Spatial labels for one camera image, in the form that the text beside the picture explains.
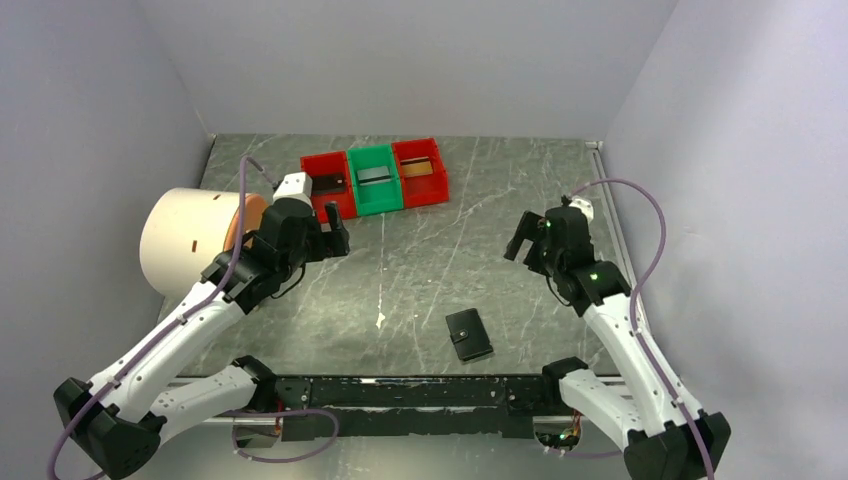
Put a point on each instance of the black leather card holder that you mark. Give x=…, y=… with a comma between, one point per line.
x=468, y=335

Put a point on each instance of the red plastic bin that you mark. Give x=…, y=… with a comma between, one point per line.
x=328, y=163
x=423, y=176

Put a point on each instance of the aluminium frame rail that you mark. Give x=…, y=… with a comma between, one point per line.
x=594, y=150

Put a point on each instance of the green plastic bin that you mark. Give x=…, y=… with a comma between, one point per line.
x=379, y=198

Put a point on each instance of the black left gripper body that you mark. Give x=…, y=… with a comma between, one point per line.
x=314, y=250

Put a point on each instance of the gold card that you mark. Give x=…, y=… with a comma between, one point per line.
x=415, y=167

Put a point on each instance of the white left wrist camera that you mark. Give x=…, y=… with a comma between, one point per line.
x=297, y=185

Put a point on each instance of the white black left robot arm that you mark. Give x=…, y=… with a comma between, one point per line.
x=122, y=415

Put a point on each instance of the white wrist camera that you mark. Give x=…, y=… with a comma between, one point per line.
x=297, y=185
x=584, y=206

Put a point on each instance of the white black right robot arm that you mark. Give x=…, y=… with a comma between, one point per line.
x=662, y=430

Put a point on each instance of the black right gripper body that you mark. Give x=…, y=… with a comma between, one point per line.
x=553, y=262

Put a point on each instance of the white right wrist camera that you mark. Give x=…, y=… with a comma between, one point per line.
x=584, y=206

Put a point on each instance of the white orange cylinder drum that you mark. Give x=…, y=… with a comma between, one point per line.
x=184, y=232

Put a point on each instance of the black card in bin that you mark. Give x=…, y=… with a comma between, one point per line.
x=329, y=184

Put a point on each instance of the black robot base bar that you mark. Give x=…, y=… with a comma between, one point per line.
x=512, y=406

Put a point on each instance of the silver card in bin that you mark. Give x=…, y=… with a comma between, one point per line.
x=373, y=175

